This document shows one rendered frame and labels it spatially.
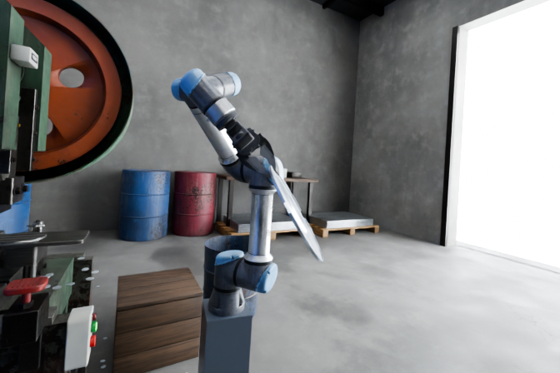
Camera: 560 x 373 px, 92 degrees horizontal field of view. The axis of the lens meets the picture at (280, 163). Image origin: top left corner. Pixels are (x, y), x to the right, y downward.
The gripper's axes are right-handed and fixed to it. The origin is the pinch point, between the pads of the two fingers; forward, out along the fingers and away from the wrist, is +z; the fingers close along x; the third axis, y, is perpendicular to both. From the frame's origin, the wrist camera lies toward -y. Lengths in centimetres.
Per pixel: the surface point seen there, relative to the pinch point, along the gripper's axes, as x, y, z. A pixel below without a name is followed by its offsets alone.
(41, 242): 67, 15, -30
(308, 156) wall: -80, 455, 51
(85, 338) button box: 66, 1, 0
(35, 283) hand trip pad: 57, -8, -18
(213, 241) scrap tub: 67, 135, 18
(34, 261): 74, 16, -28
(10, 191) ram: 62, 13, -47
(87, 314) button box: 63, 3, -5
